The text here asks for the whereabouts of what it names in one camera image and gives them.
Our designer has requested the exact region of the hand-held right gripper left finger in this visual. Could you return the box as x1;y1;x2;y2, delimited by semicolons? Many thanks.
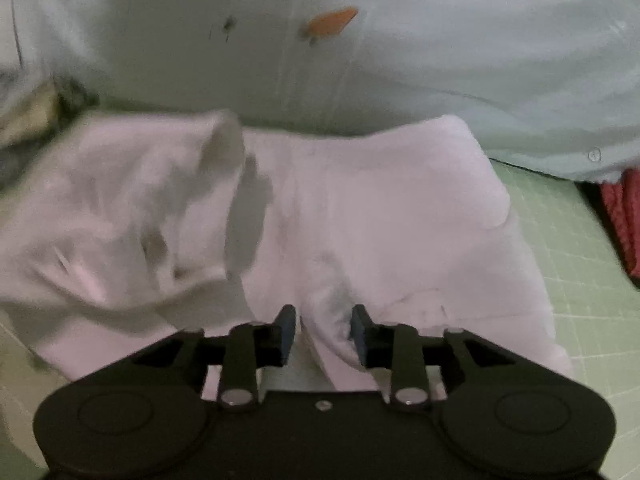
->
131;304;299;414

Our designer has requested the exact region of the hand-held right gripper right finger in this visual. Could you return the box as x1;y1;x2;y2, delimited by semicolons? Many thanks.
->
350;304;507;414

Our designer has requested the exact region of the white garment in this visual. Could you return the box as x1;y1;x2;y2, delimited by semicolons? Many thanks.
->
0;110;575;397

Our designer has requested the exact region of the carrot print quilt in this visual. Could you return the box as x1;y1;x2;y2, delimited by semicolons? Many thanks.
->
0;0;640;184

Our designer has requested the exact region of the red cloth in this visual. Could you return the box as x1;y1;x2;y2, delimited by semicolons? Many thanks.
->
596;167;640;287

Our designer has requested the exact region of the beige garment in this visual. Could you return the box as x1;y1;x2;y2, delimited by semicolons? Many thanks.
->
0;80;62;147

